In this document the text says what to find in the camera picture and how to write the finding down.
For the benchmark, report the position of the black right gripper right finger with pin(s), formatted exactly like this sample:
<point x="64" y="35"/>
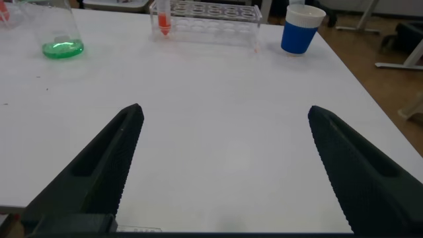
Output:
<point x="370" y="185"/>

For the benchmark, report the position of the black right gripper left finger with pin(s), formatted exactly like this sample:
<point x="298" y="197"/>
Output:
<point x="99" y="172"/>

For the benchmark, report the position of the clear glass beaker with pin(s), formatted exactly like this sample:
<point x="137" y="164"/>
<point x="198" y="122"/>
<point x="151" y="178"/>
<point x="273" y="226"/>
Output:
<point x="62" y="49"/>

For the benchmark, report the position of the orange pigment test tube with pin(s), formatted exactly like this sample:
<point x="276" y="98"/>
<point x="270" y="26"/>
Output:
<point x="164" y="23"/>
<point x="3" y="15"/>

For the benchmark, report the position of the clear acrylic tube rack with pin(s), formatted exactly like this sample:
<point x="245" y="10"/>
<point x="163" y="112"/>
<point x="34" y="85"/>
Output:
<point x="13" y="18"/>
<point x="215" y="29"/>

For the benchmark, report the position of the blue paper cup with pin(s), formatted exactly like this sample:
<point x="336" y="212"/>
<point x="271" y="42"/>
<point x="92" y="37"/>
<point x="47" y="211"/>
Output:
<point x="296" y="39"/>

